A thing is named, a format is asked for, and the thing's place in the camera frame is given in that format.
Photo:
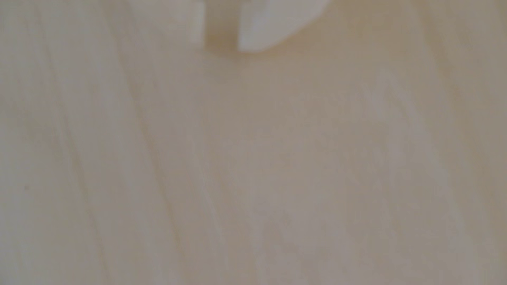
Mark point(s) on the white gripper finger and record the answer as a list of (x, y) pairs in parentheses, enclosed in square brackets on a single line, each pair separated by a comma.
[(182, 18), (273, 19)]

